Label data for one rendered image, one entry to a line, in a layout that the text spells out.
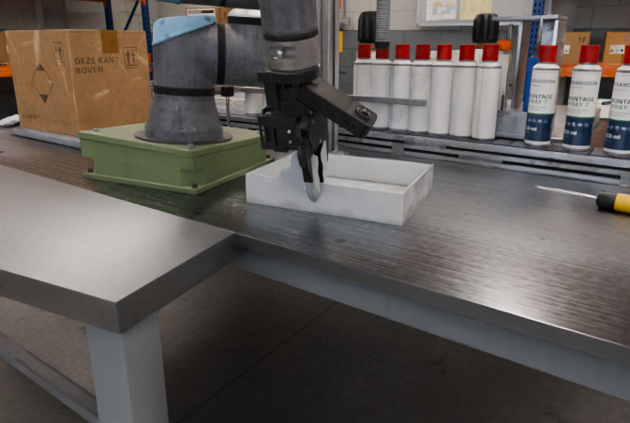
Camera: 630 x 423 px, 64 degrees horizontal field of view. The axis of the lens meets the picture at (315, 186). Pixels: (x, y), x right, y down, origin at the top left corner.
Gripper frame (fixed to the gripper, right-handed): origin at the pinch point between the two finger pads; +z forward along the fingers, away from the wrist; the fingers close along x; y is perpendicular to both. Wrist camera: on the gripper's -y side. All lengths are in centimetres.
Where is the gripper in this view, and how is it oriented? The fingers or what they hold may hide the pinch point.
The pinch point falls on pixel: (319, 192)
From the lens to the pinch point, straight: 78.9
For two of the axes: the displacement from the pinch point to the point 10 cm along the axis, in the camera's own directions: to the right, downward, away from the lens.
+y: -9.3, -1.0, 3.5
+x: -3.5, 4.8, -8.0
